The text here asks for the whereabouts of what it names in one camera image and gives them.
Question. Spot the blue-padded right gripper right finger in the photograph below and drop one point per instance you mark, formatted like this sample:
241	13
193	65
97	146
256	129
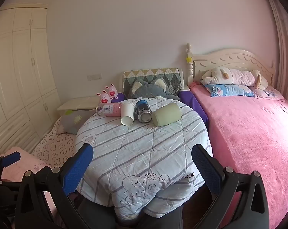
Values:
221	182

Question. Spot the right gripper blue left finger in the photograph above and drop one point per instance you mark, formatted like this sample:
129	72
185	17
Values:
10	159

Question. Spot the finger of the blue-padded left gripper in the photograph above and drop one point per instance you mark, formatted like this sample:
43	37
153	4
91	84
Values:
65	181

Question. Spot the pink labelled glass jar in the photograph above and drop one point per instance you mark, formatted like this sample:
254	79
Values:
109	109

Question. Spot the pale green cup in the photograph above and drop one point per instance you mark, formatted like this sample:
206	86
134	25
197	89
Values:
166	115

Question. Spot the white paper cup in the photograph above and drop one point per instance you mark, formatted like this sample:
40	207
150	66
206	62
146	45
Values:
127	113

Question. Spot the light pink small blanket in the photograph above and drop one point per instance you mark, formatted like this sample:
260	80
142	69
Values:
27	162

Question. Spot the heart patterned bedsheet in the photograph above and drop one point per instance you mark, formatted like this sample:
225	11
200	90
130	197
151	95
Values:
54	149

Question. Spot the pink fleece blanket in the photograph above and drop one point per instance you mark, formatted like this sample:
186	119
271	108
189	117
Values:
251	134

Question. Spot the cream wardrobe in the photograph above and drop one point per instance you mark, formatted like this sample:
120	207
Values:
28	95

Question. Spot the grey patterned pillow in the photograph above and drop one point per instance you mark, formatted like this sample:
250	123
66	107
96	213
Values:
73	120

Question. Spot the striped white quilt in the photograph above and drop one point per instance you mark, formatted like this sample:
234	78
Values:
141	167

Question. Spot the cream bedside cabinet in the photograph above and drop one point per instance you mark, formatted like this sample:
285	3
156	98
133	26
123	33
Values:
83	103

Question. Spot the pink bunny plush left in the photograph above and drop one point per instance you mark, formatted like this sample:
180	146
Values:
104	97

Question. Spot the pink bunny plush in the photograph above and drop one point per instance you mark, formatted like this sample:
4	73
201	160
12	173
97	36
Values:
112	91
104	97

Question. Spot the blue cartoon pillow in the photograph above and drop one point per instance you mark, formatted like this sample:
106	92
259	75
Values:
219	90

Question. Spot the purple mattress sheet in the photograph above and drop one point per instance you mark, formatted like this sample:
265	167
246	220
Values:
188	98

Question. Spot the pink bunny plush right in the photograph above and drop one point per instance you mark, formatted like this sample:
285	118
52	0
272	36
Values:
112	91

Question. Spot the pink printed pillow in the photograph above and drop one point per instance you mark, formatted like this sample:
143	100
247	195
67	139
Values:
269	93

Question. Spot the blue metal can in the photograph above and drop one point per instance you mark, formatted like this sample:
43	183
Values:
143	111

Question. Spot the long pink plush toy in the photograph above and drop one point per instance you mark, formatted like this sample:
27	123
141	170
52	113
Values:
227	76

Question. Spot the grey cat plush cushion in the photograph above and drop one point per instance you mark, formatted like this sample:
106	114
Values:
157	88

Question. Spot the diamond patterned quilted cover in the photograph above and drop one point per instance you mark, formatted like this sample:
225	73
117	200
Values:
172	76

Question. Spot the cream wooden headboard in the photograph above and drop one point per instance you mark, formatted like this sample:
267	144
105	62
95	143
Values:
231	58

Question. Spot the yellow star ornament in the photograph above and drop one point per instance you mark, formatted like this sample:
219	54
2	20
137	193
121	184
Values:
189	59

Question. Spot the wall socket panel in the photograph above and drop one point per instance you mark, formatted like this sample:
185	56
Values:
94	77

